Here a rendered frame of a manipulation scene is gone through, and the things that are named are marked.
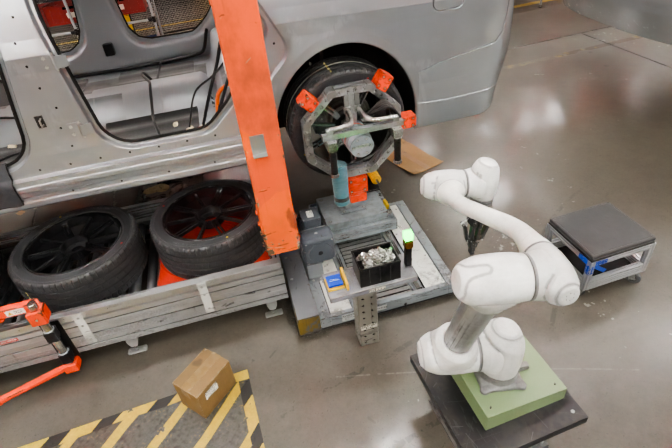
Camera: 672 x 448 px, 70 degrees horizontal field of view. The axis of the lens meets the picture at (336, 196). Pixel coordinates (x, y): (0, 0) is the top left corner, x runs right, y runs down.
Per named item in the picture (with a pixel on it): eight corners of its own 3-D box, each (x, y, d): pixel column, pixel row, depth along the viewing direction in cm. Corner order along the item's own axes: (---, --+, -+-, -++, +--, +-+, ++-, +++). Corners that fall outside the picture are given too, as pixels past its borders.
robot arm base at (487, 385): (537, 388, 185) (540, 379, 182) (481, 396, 183) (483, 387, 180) (516, 349, 200) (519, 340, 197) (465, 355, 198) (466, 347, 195)
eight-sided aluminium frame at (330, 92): (397, 160, 285) (396, 72, 253) (401, 166, 280) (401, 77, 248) (308, 180, 276) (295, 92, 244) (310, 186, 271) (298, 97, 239)
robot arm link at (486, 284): (475, 377, 184) (418, 382, 183) (465, 336, 193) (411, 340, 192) (548, 293, 121) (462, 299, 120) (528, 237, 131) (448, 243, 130)
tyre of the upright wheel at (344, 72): (316, 176, 308) (406, 122, 303) (326, 197, 289) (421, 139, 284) (260, 95, 267) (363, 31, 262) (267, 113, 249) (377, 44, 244)
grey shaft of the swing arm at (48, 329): (84, 360, 253) (42, 295, 223) (83, 369, 249) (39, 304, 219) (66, 365, 251) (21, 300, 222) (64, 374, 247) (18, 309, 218)
